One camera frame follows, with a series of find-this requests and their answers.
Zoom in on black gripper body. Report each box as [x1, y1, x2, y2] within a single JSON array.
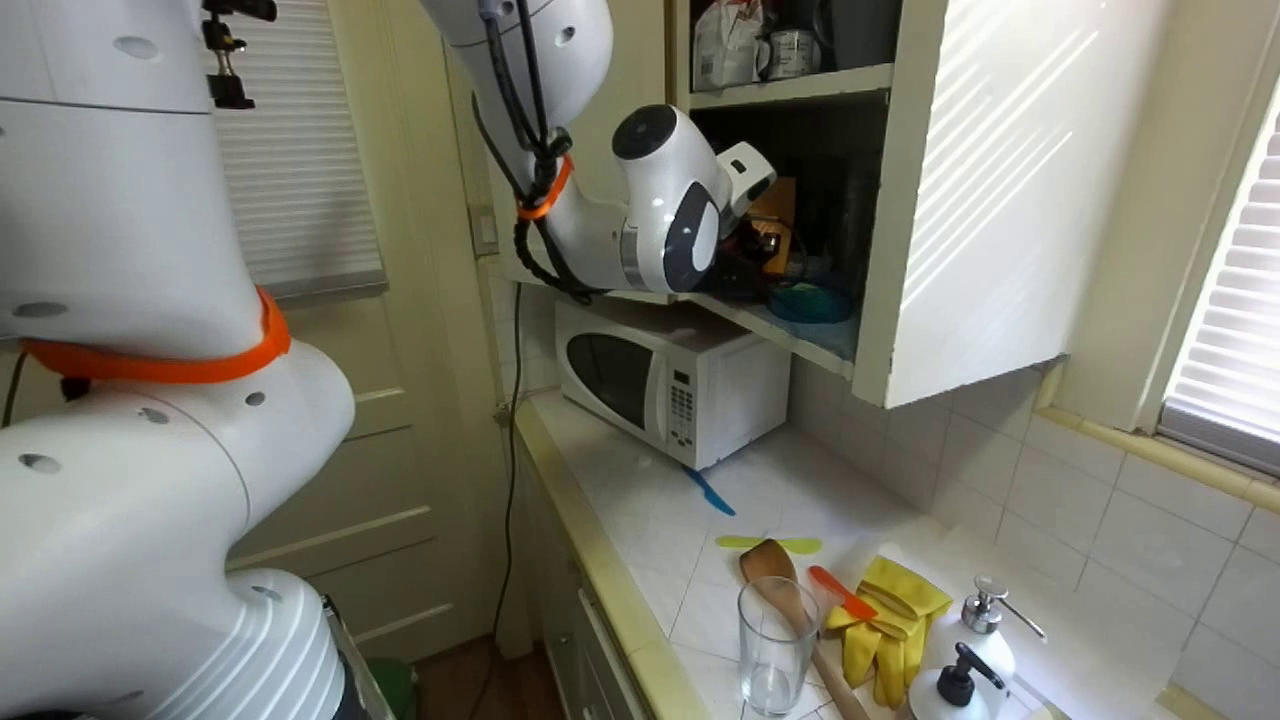
[[704, 198, 792, 303]]

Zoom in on cream cabinet door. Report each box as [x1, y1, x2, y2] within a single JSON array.
[[586, 0, 678, 308], [854, 0, 1178, 413]]

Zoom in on cream lower cabinet drawers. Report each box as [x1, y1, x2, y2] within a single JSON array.
[[512, 446, 656, 720]]

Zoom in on teal bowl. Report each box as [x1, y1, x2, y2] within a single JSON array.
[[769, 273, 858, 329]]

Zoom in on white microwave oven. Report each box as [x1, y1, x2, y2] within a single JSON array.
[[551, 295, 796, 474]]

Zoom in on white mug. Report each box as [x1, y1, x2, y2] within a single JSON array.
[[766, 24, 828, 80]]

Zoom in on dark container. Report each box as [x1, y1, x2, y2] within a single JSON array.
[[826, 0, 905, 71]]

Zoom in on blue plastic utensil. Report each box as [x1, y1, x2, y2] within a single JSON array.
[[681, 463, 740, 519]]

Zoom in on yellow-green plastic utensil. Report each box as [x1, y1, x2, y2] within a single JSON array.
[[712, 532, 828, 559]]

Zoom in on wooden spoon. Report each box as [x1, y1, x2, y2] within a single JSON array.
[[737, 537, 876, 720]]

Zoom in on yellow sponge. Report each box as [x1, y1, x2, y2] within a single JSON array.
[[858, 557, 956, 620]]

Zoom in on clear drinking glass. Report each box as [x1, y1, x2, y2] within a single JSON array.
[[733, 586, 819, 720]]

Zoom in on yellow rubber gloves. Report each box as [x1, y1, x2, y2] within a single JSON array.
[[819, 586, 934, 714]]

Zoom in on cream panel door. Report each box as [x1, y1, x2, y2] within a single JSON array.
[[225, 286, 525, 665]]

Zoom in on white window blind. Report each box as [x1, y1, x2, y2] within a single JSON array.
[[213, 0, 392, 308], [1155, 76, 1280, 475]]

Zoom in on soap dispenser with silver pump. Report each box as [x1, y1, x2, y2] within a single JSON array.
[[956, 576, 1051, 685]]

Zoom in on soap dispenser with black pump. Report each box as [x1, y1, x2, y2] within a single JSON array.
[[907, 640, 1017, 720]]

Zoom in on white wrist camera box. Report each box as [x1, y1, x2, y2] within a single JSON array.
[[715, 135, 782, 207]]

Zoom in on cream open wall cabinet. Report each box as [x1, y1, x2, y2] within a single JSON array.
[[665, 0, 935, 413]]

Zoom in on wall switch plate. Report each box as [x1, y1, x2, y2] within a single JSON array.
[[470, 201, 504, 266]]

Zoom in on black power cord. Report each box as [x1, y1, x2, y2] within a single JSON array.
[[486, 286, 532, 646]]

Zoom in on orange handled tool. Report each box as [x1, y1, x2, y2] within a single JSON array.
[[804, 565, 886, 629]]

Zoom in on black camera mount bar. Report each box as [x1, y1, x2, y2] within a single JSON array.
[[198, 0, 279, 114]]

